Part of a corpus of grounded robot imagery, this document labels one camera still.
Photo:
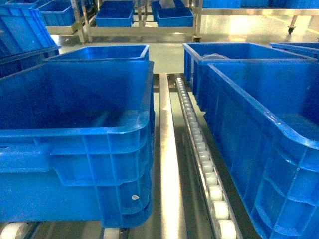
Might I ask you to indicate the blue crate behind left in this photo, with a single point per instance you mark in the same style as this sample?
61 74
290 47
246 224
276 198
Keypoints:
105 53

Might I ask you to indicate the blue crate behind right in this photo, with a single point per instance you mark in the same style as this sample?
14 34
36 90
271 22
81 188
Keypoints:
198 55

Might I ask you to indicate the large blue crate left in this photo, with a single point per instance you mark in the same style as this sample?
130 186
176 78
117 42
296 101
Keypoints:
76 143

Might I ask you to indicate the large blue crate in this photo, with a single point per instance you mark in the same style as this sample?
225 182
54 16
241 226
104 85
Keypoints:
76 143
264 117

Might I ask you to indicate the large blue crate right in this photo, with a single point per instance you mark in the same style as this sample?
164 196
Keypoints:
264 117

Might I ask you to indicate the white roller track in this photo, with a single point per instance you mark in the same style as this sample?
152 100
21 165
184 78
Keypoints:
220 212

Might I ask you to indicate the steel divider rail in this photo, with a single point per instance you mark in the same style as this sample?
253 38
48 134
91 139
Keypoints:
173 225

